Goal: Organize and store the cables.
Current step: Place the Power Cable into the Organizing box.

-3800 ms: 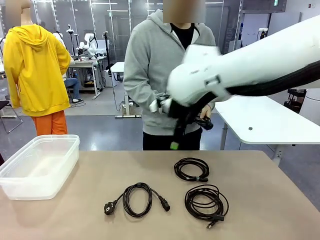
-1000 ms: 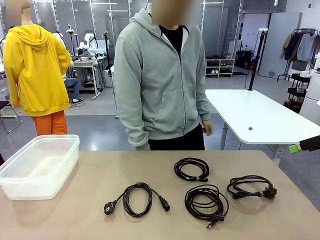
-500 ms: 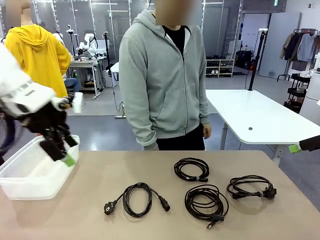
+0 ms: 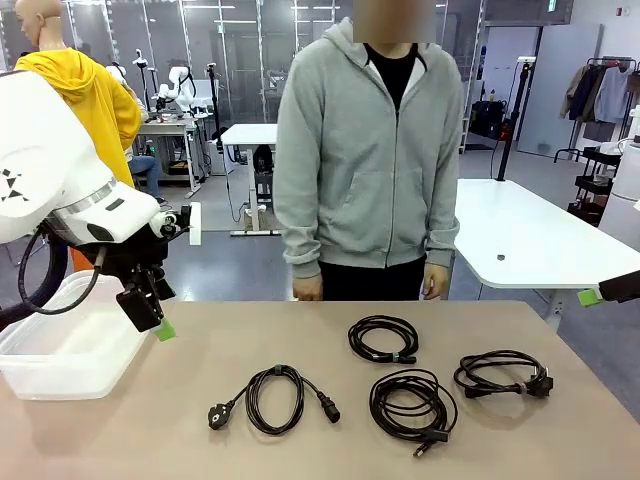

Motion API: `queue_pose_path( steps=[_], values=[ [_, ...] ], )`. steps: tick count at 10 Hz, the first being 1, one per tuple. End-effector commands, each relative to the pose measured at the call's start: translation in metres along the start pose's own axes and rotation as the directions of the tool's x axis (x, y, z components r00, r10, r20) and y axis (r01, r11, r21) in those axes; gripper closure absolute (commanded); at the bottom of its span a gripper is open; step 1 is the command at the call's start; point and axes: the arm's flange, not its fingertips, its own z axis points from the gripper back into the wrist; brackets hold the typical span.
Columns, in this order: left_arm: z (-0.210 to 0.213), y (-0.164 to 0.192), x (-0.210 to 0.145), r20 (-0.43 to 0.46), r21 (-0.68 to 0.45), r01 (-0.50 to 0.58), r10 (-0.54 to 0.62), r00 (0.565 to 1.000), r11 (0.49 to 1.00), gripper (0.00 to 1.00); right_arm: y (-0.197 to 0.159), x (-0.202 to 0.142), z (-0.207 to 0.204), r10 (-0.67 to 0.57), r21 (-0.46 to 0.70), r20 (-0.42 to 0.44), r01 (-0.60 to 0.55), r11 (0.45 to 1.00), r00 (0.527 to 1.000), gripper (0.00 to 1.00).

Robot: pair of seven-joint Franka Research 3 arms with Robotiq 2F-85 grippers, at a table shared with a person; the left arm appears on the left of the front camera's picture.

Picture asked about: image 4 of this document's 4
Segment seated person in jeans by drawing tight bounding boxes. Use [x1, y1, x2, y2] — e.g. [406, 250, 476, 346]
[127, 154, 169, 205]

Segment white cylindrical machine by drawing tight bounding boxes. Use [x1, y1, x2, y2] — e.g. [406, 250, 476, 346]
[597, 106, 640, 239]

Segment thin black USB cable coil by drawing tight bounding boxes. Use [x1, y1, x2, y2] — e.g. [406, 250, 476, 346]
[369, 369, 459, 459]

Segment person's left hand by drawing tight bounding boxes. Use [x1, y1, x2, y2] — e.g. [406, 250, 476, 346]
[422, 263, 449, 300]

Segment person's blurred head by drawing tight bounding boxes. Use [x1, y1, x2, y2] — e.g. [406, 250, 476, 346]
[352, 0, 437, 45]

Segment person's right forearm grey sleeve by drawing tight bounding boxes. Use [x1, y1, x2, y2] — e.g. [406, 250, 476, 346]
[273, 184, 325, 280]

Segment yellow hoodie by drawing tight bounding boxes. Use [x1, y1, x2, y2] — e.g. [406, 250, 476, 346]
[14, 48, 145, 190]

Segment person's black trousers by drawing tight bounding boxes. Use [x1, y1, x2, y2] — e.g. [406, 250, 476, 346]
[318, 253, 455, 302]

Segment person's left forearm grey sleeve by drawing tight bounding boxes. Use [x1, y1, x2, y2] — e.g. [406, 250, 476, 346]
[423, 184, 462, 267]

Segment orange trousers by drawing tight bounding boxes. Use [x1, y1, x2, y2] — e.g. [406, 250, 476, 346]
[69, 246, 100, 274]

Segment white table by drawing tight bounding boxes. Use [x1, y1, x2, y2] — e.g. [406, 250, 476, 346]
[452, 178, 640, 332]

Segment black pole stand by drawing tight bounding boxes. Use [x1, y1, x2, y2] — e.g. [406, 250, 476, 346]
[493, 56, 537, 182]

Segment grey lab desk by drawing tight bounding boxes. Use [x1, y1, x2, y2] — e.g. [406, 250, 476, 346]
[137, 117, 202, 200]

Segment black braided USB cable coil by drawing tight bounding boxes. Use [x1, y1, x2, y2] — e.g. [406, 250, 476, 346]
[348, 314, 420, 365]

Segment thick black left arm hose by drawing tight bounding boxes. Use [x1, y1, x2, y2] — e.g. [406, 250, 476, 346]
[0, 234, 74, 332]

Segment thin black left camera cable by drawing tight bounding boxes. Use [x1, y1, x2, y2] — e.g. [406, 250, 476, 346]
[17, 223, 109, 317]

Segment translucent white plastic container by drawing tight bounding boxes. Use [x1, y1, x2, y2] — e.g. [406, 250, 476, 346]
[0, 269, 152, 402]

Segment black bags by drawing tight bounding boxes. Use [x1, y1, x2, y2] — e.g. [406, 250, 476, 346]
[471, 99, 512, 140]

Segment white standing desk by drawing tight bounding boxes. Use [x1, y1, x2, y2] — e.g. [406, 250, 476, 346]
[221, 123, 287, 237]

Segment beige mannequin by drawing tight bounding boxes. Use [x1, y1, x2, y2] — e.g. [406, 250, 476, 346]
[13, 0, 65, 52]

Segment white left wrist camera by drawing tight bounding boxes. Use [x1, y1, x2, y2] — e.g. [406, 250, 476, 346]
[159, 201, 203, 247]

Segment black clothes rack with garments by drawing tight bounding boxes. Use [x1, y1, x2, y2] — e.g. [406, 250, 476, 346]
[553, 56, 640, 164]

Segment person's right hand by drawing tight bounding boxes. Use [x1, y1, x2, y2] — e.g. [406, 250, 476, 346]
[292, 274, 324, 302]

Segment black tripod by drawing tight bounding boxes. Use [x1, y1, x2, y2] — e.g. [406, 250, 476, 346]
[132, 48, 157, 112]
[206, 62, 225, 154]

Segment black power cable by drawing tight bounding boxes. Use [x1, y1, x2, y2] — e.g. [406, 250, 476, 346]
[453, 349, 555, 401]
[208, 364, 342, 435]

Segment black trolley cart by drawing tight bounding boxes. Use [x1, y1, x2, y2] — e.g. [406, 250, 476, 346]
[567, 146, 624, 227]

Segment grey zip hoodie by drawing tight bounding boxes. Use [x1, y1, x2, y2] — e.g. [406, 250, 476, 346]
[273, 17, 464, 280]

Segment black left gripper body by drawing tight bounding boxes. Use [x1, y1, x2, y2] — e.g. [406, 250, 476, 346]
[74, 227, 169, 281]

